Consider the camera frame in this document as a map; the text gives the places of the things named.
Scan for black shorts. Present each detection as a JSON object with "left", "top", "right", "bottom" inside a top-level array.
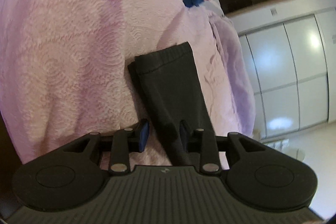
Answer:
[{"left": 127, "top": 42, "right": 213, "bottom": 166}]

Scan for lilac fleece blanket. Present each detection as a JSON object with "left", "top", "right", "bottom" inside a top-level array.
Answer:
[{"left": 209, "top": 12, "right": 256, "bottom": 137}]

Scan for cream sliding wardrobe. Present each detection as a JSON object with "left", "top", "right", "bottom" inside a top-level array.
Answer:
[{"left": 239, "top": 9, "right": 335, "bottom": 139}]

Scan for patterned white bedspread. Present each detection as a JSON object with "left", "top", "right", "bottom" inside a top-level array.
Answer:
[{"left": 1, "top": 0, "right": 240, "bottom": 163}]

